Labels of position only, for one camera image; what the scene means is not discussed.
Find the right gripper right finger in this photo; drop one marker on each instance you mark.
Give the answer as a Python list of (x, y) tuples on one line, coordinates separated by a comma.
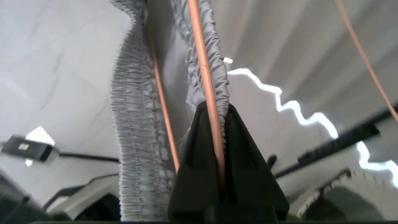
[(252, 193)]

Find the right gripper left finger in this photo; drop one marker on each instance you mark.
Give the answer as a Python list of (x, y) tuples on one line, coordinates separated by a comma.
[(192, 193)]

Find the pale grey shorts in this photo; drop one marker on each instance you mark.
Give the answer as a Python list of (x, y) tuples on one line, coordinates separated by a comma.
[(136, 124)]

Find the black clothes rack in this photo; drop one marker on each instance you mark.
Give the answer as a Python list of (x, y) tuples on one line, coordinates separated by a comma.
[(335, 144)]

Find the white laundry basket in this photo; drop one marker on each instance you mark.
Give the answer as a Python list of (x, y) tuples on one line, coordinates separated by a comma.
[(348, 202)]

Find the black box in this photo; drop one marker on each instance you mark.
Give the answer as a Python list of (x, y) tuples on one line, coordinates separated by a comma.
[(37, 151)]

